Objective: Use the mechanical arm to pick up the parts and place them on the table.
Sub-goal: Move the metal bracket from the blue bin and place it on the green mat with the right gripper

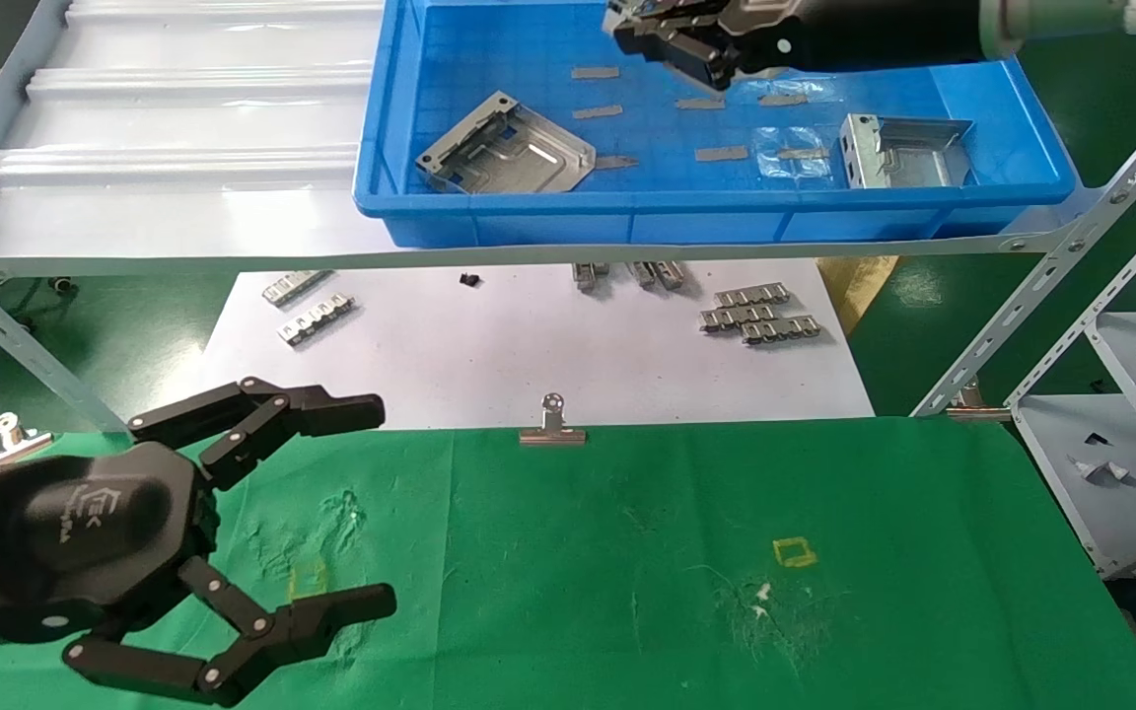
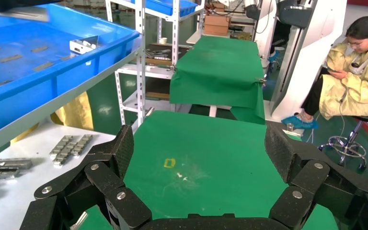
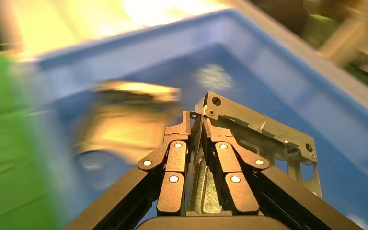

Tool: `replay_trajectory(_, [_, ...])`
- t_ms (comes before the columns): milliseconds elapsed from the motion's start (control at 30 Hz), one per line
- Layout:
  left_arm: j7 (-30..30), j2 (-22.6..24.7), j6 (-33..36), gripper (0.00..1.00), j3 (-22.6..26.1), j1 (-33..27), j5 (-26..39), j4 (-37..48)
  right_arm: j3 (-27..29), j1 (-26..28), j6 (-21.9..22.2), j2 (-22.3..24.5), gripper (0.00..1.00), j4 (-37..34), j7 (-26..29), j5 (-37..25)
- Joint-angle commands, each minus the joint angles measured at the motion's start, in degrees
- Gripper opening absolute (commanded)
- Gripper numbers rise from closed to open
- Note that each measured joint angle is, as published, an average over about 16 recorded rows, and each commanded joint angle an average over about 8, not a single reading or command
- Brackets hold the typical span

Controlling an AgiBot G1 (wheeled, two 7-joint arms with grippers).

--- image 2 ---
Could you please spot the white metal shelving unit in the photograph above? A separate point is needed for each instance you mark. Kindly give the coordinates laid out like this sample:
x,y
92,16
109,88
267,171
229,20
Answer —
x,y
175,31

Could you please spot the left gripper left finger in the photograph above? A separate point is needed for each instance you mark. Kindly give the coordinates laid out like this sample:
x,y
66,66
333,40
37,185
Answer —
x,y
107,177

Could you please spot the pile of metal parts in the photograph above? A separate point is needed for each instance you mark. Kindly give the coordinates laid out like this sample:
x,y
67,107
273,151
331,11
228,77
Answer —
x,y
158,54

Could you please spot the grey metal bracket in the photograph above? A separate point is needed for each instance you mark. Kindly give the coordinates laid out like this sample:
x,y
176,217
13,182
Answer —
x,y
22,14

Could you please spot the dark mobile phone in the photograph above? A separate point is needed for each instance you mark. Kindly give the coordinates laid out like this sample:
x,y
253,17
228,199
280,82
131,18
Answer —
x,y
327,68

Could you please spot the green table cloth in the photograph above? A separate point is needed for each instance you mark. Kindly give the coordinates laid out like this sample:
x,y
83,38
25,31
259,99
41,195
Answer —
x,y
203,143
219,70

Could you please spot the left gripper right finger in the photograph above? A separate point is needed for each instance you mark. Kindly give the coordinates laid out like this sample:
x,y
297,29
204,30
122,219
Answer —
x,y
314,177

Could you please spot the blue plastic bin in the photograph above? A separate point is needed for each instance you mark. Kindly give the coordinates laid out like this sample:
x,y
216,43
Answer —
x,y
168,6
12,35

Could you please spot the blue shoe cover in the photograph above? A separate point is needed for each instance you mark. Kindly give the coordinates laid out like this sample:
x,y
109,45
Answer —
x,y
298,122

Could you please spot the silver binder clip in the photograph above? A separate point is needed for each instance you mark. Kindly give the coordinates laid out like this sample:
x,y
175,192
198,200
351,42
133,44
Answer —
x,y
150,111
79,222
290,130
261,82

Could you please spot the brown cardboard box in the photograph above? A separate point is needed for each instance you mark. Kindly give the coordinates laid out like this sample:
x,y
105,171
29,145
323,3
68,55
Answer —
x,y
217,25

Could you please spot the white tape roll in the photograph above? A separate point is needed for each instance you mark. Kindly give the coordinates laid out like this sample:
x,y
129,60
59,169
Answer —
x,y
162,40

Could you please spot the white robot column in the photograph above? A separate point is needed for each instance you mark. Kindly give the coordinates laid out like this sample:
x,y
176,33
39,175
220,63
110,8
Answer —
x,y
301,63

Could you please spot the black chrome swivel stool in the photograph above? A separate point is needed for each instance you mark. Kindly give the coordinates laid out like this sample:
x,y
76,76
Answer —
x,y
346,146

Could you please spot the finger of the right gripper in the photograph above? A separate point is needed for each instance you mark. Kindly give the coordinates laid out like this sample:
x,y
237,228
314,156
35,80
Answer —
x,y
0,4

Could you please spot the yellow plastic sheet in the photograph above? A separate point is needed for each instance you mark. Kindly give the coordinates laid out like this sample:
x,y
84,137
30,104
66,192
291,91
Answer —
x,y
76,111

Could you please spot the woman in yellow coat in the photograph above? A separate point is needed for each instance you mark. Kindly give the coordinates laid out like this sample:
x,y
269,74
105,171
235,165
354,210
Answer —
x,y
361,85

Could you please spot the box-shaped metal bracket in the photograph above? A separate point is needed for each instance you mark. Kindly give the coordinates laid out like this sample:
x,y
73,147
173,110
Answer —
x,y
82,46

